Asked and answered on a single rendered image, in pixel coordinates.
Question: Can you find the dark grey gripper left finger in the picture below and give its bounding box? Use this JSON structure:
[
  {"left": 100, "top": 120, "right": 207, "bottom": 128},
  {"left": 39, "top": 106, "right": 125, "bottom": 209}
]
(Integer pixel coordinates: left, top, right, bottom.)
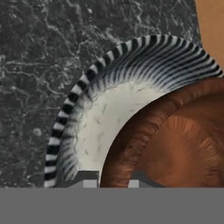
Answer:
[{"left": 66, "top": 171, "right": 101, "bottom": 189}]

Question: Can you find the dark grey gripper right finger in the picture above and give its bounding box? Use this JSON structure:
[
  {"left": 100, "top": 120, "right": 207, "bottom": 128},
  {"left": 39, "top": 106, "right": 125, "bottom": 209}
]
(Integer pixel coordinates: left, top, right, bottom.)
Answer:
[{"left": 127, "top": 171, "right": 165, "bottom": 189}]

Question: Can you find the brown wooden bowl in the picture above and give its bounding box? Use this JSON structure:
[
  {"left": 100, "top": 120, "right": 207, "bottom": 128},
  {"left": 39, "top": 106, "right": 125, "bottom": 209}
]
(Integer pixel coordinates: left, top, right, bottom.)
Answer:
[{"left": 99, "top": 76, "right": 224, "bottom": 189}]

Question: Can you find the black and white striped bowl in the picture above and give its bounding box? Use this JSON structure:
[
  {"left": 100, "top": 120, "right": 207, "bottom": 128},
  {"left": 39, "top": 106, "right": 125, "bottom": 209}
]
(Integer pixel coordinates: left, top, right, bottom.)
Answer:
[{"left": 43, "top": 34, "right": 224, "bottom": 189}]

